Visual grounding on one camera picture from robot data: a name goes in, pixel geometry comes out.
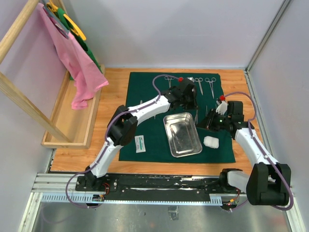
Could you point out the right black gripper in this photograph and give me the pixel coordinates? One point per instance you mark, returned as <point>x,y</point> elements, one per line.
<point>210,125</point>

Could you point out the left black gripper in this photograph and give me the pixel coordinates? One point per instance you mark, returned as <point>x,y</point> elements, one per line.
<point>194,105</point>

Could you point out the steel forceps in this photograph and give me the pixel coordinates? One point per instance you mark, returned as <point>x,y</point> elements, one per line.
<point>169,79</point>
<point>210,81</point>
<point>199,81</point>

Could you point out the white cotton balls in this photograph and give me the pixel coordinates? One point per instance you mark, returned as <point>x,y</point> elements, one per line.
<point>211,142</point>

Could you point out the steel instrument tray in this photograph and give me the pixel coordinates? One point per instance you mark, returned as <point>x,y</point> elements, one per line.
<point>183,125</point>

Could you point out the green white packet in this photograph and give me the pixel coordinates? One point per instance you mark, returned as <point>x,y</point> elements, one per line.
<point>140,144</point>

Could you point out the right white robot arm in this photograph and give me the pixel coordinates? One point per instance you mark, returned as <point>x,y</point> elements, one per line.
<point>269,181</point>

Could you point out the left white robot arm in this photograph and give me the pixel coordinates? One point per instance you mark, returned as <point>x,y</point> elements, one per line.
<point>122,127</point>

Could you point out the pink shirt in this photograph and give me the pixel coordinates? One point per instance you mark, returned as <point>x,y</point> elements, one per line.
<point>87,76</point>

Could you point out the wooden clothes rack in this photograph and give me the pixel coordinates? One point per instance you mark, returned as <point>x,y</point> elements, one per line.
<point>34,67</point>

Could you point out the yellow hanger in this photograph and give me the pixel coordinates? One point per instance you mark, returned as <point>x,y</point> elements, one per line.
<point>55,4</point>

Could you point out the grey hanger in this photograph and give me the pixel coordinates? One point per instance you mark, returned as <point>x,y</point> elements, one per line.
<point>56,20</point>

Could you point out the green garment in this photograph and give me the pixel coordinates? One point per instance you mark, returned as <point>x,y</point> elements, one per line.
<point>90,52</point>

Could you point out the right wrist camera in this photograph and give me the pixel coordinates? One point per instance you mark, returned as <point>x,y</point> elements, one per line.
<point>230,108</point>

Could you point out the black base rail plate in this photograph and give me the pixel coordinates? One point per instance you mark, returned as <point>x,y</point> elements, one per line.
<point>166,186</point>

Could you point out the grey slotted cable duct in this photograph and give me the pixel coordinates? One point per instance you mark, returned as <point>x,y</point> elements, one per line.
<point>129,199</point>

